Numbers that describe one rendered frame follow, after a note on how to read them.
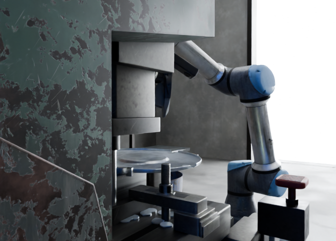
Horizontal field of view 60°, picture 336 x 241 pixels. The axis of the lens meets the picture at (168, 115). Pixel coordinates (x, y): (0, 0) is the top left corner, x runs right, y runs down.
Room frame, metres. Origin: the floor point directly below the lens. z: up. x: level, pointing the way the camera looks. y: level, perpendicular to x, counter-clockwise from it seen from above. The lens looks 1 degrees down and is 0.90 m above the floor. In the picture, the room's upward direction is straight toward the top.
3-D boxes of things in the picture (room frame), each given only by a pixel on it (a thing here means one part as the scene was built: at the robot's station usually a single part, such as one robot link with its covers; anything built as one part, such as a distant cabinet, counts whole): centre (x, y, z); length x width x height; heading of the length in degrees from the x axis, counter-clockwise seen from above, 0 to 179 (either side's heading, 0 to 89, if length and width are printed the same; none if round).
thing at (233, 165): (1.30, -0.33, 0.62); 0.13 x 0.12 x 0.14; 41
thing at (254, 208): (1.30, -0.33, 0.50); 0.15 x 0.15 x 0.10
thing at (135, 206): (0.61, 0.14, 0.72); 0.20 x 0.16 x 0.03; 56
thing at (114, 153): (0.52, 0.10, 0.81); 0.02 x 0.02 x 0.14
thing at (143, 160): (0.72, 0.06, 0.79); 0.29 x 0.29 x 0.01
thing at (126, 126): (0.61, 0.14, 0.86); 0.20 x 0.16 x 0.05; 56
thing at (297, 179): (0.62, -0.27, 0.72); 0.07 x 0.06 x 0.08; 146
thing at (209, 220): (0.52, 0.00, 0.76); 0.17 x 0.06 x 0.10; 56
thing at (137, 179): (0.62, 0.13, 0.76); 0.15 x 0.09 x 0.05; 56
